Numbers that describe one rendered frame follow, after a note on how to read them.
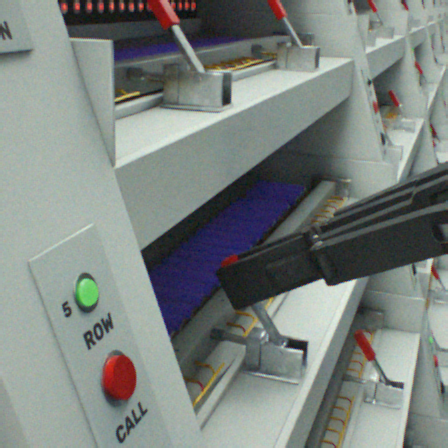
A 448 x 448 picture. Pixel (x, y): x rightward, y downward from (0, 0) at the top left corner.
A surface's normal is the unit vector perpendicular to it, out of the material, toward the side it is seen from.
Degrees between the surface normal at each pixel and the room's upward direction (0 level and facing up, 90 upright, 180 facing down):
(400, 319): 90
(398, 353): 19
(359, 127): 90
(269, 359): 90
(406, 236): 92
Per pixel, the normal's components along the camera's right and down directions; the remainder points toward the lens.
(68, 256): 0.90, -0.18
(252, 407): 0.03, -0.94
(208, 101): -0.34, 0.31
